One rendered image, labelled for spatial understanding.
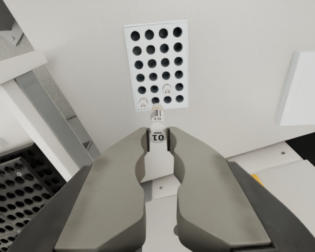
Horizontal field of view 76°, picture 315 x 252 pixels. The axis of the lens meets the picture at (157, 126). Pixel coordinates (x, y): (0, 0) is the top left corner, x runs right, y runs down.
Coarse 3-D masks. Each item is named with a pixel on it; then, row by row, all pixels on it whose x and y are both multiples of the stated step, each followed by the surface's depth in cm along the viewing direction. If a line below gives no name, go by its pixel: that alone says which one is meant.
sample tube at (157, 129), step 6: (156, 108) 16; (162, 108) 17; (150, 114) 16; (156, 114) 15; (162, 114) 16; (150, 120) 15; (156, 120) 14; (162, 120) 15; (150, 126) 14; (156, 126) 13; (162, 126) 14; (150, 132) 13; (156, 132) 13; (162, 132) 13; (150, 138) 14; (156, 138) 14; (162, 138) 14
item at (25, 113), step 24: (0, 96) 21; (24, 96) 23; (48, 96) 26; (0, 120) 28; (24, 120) 22; (48, 120) 25; (24, 144) 30; (48, 144) 24; (72, 144) 28; (72, 168) 27
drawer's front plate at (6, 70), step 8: (16, 56) 21; (24, 56) 22; (32, 56) 23; (40, 56) 25; (0, 64) 18; (8, 64) 19; (16, 64) 20; (24, 64) 21; (32, 64) 23; (40, 64) 24; (0, 72) 18; (8, 72) 19; (16, 72) 20; (24, 72) 21; (0, 80) 18
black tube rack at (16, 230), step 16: (32, 144) 26; (0, 160) 27; (32, 160) 27; (48, 160) 28; (16, 176) 25; (32, 176) 30; (48, 176) 29; (0, 192) 26; (16, 192) 27; (32, 192) 26; (48, 192) 26; (0, 208) 28; (16, 208) 28; (32, 208) 28; (0, 224) 29; (16, 224) 30; (0, 240) 31
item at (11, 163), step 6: (6, 162) 24; (12, 162) 24; (18, 162) 24; (24, 162) 24; (0, 168) 24; (6, 168) 25; (18, 168) 25; (24, 168) 24; (0, 174) 25; (6, 174) 25; (12, 174) 25
